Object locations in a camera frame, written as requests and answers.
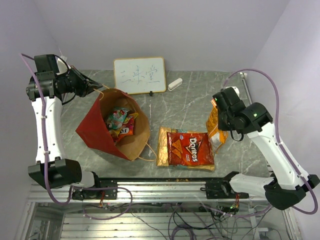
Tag orange snack bag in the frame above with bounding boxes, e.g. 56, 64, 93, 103
205, 99, 228, 154

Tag red brown paper bag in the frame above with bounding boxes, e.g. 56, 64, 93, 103
76, 87, 155, 161

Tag red Doritos bag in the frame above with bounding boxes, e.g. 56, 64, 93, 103
167, 132, 214, 167

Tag gold kettle chips bag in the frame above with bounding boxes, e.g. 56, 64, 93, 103
156, 126, 215, 171

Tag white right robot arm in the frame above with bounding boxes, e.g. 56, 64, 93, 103
212, 87, 320, 210

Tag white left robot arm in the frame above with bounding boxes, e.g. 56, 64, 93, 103
26, 54, 116, 205

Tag colourful candy packets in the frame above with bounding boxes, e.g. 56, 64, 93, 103
104, 107, 139, 140

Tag white eraser marker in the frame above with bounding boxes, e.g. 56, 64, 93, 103
167, 78, 183, 92

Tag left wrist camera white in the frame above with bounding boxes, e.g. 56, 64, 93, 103
55, 55, 69, 75

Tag aluminium side rail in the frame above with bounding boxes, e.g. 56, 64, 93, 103
238, 71, 275, 173

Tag small whiteboard yellow frame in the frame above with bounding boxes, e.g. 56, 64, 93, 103
113, 56, 167, 95

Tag aluminium front rail frame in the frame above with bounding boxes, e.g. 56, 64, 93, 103
16, 178, 302, 240

